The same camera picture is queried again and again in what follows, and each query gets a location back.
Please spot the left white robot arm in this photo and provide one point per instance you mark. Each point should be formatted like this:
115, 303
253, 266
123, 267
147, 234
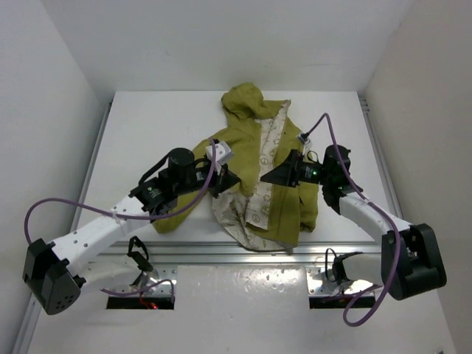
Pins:
106, 253

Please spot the olive green hooded jacket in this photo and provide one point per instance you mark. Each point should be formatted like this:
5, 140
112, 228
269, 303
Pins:
258, 215

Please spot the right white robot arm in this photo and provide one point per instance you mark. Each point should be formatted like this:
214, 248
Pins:
409, 262

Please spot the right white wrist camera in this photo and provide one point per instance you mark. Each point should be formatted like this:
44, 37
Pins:
304, 140

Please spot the white front cover panel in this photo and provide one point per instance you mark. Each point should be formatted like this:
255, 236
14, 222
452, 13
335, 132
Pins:
241, 310

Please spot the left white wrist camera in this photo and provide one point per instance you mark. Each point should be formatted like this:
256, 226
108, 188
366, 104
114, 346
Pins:
219, 152

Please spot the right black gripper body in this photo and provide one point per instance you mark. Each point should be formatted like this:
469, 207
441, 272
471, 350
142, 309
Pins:
314, 173

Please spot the aluminium frame rail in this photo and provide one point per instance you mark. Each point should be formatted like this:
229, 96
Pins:
235, 254

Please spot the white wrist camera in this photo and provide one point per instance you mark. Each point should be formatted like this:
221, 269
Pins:
304, 140
219, 152

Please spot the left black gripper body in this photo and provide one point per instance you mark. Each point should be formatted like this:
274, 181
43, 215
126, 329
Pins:
198, 179

